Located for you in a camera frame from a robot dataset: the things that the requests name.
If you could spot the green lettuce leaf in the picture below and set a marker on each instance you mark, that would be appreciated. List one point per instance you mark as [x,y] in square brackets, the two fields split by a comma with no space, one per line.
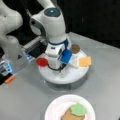
[78,109]

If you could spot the yellow cheese slice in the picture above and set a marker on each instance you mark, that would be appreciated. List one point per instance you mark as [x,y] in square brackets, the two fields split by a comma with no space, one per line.
[86,61]

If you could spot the white paper plate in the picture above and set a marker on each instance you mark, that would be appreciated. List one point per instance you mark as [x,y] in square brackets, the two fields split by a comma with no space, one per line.
[60,105]

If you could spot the white sectioned round tray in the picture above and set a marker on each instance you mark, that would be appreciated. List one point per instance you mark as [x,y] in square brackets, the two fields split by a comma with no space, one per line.
[71,73]

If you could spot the red tomato slice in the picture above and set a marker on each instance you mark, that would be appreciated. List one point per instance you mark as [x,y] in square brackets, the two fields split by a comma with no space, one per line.
[42,62]

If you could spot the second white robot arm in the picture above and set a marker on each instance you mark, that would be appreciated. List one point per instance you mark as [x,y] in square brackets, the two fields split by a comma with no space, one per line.
[11,20]

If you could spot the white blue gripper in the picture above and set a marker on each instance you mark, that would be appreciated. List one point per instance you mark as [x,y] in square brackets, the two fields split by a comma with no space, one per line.
[58,55]

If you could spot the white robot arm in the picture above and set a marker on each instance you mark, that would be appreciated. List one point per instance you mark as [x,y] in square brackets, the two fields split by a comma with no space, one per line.
[50,23]

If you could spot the brown toast slice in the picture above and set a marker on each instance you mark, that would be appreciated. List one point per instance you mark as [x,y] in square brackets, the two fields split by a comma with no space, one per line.
[69,116]

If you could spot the orange block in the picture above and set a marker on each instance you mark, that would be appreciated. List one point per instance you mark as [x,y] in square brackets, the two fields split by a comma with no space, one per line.
[10,79]

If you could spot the brown meat patty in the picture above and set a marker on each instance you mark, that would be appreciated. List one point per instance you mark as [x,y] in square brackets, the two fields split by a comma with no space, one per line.
[75,48]

